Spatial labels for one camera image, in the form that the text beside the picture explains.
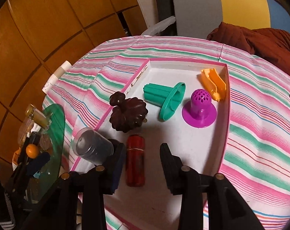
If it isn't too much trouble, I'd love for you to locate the dark red plastic cylinder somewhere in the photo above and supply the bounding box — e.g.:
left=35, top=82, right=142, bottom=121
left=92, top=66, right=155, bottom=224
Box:
left=125, top=135, right=145, bottom=187

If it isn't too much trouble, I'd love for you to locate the clear cup with black lid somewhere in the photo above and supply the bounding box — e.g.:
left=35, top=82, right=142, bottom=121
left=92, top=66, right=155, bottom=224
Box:
left=72, top=127, right=114, bottom=165

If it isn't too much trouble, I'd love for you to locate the dark brown flower mould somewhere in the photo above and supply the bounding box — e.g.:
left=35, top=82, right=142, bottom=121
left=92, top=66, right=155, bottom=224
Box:
left=109, top=91, right=148, bottom=133

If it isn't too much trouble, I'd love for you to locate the purple perforated plastic mould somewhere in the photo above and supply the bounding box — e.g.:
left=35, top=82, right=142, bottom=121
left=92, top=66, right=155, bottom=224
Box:
left=182, top=89, right=217, bottom=128

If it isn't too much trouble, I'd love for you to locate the green plastic flanged mould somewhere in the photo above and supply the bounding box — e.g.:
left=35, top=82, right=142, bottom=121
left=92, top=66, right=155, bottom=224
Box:
left=143, top=82, right=186, bottom=121

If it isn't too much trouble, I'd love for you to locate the orange plastic mould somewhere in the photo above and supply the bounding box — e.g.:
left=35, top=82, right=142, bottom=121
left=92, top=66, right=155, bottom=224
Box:
left=200, top=69, right=227, bottom=102

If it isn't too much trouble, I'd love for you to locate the white tray with pink rim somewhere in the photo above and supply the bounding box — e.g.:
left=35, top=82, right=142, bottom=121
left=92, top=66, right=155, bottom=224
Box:
left=104, top=58, right=230, bottom=229

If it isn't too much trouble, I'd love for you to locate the small orange ball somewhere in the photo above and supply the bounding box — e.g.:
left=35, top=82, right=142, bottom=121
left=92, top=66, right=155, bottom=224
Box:
left=26, top=144, right=40, bottom=159

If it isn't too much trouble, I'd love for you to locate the pink striped tablecloth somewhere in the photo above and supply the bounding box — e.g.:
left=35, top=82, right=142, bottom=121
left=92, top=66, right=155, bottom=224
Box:
left=43, top=36, right=290, bottom=229

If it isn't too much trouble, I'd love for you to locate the glass jar with gold lid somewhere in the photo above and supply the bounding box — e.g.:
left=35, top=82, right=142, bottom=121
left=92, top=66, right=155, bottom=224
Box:
left=25, top=104, right=51, bottom=129

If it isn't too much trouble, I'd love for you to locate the white rolled tube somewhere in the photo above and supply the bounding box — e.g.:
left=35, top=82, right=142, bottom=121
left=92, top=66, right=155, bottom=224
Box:
left=42, top=60, right=72, bottom=94

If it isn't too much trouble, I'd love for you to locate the rust brown blanket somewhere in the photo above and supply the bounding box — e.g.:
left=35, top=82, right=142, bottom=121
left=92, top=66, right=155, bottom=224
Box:
left=207, top=22, right=290, bottom=76

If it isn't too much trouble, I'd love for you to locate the grey yellow blue headboard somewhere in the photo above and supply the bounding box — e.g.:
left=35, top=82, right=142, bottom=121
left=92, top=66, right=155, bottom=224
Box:
left=173, top=0, right=290, bottom=39

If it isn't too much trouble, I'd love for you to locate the black rolled mat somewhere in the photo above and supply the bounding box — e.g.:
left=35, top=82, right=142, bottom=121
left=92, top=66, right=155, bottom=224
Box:
left=156, top=0, right=177, bottom=36

